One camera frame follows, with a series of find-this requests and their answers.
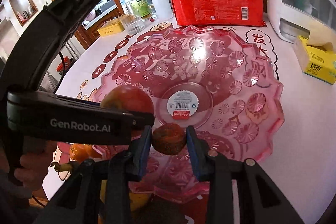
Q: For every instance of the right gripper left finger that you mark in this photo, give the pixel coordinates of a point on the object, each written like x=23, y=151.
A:
x=100, y=189

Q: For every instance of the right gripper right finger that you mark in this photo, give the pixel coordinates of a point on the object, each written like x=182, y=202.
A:
x=260, y=199

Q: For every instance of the yellow pear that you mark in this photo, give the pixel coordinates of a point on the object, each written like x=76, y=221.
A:
x=137, y=201

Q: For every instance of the overripe brown banana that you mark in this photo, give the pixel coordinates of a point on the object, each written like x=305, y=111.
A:
x=65, y=167

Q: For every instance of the mandarin orange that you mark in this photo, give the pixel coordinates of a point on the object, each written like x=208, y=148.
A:
x=81, y=152

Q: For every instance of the red lychee front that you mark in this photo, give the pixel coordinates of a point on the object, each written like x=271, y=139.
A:
x=168, y=139

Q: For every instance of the red apple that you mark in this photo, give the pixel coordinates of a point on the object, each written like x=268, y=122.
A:
x=128, y=98

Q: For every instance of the person's left hand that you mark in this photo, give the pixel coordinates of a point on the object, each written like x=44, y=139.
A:
x=32, y=173

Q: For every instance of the yellow tin box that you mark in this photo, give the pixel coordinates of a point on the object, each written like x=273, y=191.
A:
x=111, y=27

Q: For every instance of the pink glass fruit bowl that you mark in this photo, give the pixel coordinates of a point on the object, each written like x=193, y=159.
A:
x=223, y=81

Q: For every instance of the clear drinking glass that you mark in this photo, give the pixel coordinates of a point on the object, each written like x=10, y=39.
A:
x=133, y=24

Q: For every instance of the yellow tissue box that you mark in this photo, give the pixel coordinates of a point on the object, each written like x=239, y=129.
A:
x=315, y=61

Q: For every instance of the clear bottle green label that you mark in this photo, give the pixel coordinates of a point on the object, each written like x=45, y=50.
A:
x=140, y=7

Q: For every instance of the white squeeze bottle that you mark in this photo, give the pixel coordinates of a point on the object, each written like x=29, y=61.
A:
x=163, y=9

